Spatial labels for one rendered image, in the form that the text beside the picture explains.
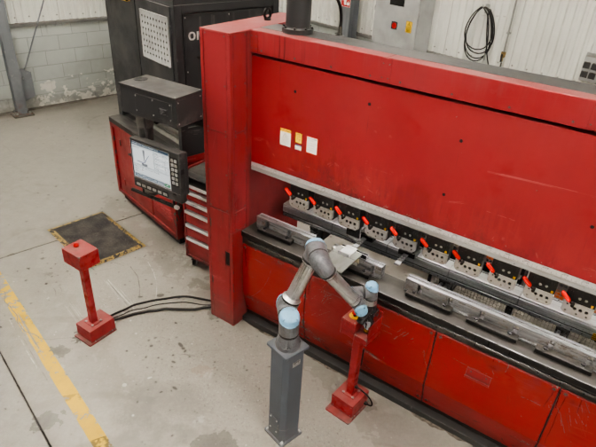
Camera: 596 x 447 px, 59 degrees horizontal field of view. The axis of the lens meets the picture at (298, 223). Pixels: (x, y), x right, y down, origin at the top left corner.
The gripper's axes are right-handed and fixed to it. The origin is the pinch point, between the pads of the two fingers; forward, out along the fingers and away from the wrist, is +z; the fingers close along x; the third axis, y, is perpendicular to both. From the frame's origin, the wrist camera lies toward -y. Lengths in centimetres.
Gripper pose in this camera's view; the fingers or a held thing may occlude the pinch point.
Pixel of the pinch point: (365, 328)
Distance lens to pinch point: 338.9
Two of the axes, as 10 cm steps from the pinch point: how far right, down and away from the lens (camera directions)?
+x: -7.7, -3.6, 5.3
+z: 0.0, 8.2, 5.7
